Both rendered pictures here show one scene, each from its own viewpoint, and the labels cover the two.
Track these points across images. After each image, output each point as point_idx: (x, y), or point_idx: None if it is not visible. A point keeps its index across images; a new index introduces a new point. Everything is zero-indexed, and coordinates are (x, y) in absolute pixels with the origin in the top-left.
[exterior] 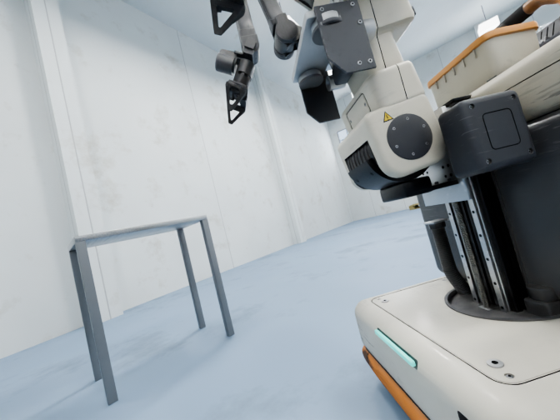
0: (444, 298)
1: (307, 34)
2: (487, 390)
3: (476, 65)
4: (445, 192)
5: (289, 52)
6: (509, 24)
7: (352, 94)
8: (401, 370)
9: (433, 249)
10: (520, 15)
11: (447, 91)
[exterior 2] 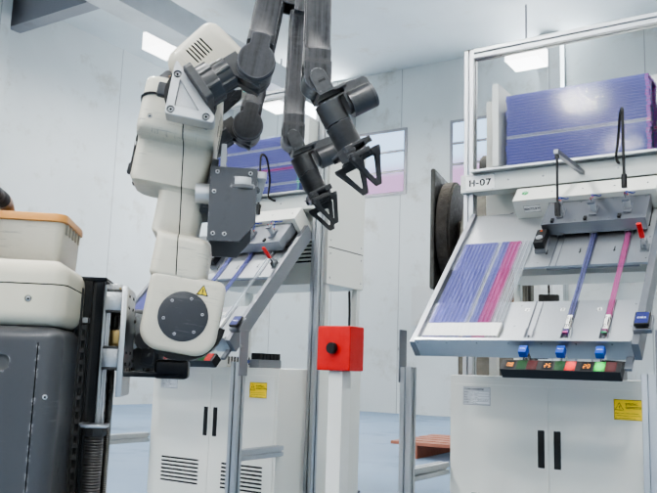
0: None
1: (256, 198)
2: None
3: (75, 250)
4: (126, 382)
5: (250, 83)
6: (5, 200)
7: (197, 230)
8: None
9: (52, 492)
10: (8, 202)
11: (66, 248)
